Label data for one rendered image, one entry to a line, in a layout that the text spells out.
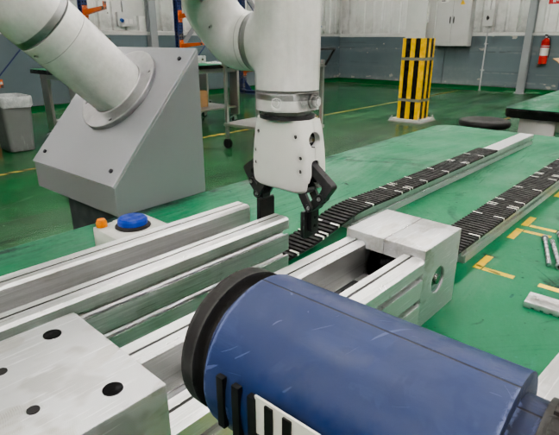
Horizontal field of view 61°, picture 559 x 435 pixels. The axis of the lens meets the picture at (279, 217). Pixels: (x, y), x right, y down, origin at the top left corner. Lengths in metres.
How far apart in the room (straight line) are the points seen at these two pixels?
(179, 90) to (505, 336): 0.69
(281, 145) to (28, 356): 0.42
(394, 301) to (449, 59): 11.92
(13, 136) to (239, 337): 5.43
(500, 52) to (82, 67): 11.30
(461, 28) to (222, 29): 11.40
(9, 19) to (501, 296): 0.84
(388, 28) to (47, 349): 12.89
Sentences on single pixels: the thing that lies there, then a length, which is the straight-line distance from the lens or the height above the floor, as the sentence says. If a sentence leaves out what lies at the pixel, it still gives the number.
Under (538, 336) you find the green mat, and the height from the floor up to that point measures 0.78.
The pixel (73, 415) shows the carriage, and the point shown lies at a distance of 0.28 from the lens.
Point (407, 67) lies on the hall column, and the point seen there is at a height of 0.73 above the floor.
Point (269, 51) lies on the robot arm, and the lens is 0.62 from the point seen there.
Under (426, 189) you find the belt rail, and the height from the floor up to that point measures 0.79.
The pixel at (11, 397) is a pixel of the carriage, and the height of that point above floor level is 0.90.
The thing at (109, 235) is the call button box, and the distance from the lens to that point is 0.67.
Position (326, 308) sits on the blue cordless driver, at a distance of 0.16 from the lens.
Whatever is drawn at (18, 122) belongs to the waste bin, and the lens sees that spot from 5.56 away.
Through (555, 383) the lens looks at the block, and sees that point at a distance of 0.37.
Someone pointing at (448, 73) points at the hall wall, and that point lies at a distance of 12.37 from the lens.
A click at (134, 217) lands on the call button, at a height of 0.85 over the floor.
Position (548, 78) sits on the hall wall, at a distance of 11.70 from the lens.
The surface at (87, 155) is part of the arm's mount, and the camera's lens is 1.00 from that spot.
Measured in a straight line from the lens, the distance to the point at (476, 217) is 0.83.
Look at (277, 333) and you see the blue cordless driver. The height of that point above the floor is 0.99.
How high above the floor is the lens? 1.08
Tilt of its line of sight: 20 degrees down
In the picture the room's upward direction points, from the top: straight up
